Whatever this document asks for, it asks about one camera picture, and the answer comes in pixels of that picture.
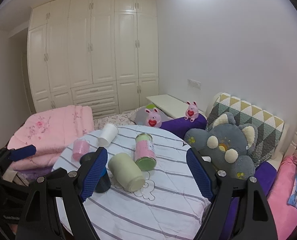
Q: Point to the pink bunny toy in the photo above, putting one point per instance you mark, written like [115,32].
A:
[192,111]
[153,119]

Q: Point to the white paper cup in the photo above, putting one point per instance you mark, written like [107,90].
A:
[108,134]

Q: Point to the white bedside table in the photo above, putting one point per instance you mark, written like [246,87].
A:
[169,105]

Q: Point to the pale green frosted cup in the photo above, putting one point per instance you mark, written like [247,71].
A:
[126,172]

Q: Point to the heart pattern bed sheet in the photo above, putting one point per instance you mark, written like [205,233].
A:
[125,118]

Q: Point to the pink folded quilt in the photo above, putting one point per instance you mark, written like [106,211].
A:
[50,132]

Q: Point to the cream white wardrobe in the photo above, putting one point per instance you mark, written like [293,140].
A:
[97,53]

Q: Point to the white wall switch plate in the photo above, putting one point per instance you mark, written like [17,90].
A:
[194,84]

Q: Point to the pink green tall jar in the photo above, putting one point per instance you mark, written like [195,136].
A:
[145,152]

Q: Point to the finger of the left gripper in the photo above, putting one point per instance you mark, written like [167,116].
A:
[50,187]
[8,156]

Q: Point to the grey pillow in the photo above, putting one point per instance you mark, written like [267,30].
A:
[141,115]

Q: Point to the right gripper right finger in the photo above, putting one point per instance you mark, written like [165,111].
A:
[219,190]

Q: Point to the triangle patterned quilted cushion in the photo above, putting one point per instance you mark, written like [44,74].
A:
[272,130]

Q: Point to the left pink bunny toy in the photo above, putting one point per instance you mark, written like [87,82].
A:
[153,119]

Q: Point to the striped white table cloth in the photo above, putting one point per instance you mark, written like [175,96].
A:
[168,206]

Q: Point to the pink blanket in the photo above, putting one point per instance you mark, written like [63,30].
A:
[285,215]

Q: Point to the pink frosted cup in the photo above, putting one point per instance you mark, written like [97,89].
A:
[80,148]

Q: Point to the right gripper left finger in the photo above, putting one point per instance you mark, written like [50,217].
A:
[76,187]

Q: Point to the purple pillow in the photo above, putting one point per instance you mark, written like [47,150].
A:
[180,126]

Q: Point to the grey plush toy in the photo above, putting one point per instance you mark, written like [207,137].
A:
[229,146]

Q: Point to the right pink bunny toy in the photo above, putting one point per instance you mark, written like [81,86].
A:
[192,111]

